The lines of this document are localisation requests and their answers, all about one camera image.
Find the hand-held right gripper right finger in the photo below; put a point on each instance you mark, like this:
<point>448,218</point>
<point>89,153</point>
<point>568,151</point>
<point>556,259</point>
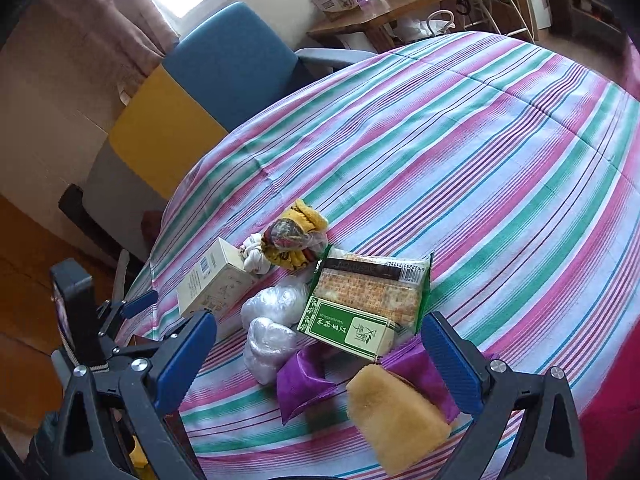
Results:
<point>450,365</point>

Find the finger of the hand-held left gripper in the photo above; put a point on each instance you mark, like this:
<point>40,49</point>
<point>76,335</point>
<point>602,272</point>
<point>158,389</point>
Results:
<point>140,302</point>

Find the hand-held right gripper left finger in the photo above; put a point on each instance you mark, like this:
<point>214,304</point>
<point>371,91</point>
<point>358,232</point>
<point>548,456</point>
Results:
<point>185,355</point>

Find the purple packet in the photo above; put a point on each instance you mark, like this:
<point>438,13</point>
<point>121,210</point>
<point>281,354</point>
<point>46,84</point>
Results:
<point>407,365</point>
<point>300,380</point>

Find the cream cardboard box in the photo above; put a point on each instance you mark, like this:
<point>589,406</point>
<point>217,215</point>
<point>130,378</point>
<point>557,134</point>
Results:
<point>210,280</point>

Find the yellow sponge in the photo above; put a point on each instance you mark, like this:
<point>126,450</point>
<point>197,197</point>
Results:
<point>395,420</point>

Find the white plastic bag bundle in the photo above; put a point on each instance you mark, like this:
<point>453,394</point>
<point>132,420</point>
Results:
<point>275,305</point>
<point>267,345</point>

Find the green cardboard box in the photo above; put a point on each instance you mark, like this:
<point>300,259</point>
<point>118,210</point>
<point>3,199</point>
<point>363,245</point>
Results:
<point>345,327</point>

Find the cracker packet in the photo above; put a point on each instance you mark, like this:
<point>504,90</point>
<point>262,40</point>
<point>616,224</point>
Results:
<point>365,285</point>

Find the white knotted cloth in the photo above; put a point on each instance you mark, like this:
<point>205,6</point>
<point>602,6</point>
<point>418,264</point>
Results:
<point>255,260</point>

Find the multicoloured clear-wrapped bundle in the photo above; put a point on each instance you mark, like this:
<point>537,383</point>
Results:
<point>285,232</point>

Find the yellow plush toy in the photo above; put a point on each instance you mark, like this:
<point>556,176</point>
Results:
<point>305,215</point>

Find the striped bedsheet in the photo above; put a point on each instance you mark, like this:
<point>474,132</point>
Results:
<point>450,160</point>

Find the pink-brown curtain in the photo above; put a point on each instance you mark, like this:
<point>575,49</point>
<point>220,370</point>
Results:
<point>75,60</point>

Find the blue yellow grey armchair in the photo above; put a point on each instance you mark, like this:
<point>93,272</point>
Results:
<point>225,60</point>

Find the wooden desk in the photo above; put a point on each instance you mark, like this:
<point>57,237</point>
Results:
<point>400,5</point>

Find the white metal rack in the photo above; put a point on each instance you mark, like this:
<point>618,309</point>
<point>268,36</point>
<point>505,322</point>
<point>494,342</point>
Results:
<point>492,0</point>

